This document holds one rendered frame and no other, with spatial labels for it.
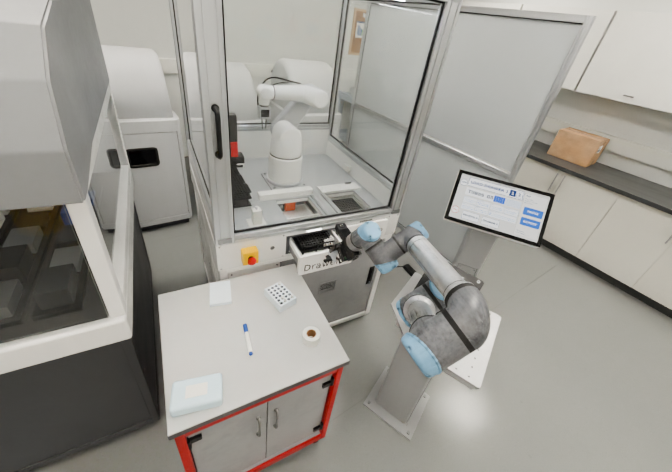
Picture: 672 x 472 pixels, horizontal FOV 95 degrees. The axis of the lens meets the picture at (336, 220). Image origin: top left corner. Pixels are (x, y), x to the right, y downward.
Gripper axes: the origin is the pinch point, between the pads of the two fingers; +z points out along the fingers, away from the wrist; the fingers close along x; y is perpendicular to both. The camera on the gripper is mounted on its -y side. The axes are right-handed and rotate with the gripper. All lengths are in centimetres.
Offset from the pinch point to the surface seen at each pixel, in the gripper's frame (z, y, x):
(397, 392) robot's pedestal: 37, 74, 29
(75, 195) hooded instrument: -37, -21, -81
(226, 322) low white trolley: 13, 16, -49
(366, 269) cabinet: 48, 6, 42
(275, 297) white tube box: 12.5, 11.5, -27.6
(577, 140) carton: 25, -63, 319
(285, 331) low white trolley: 6.1, 26.3, -28.5
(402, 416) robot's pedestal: 47, 89, 33
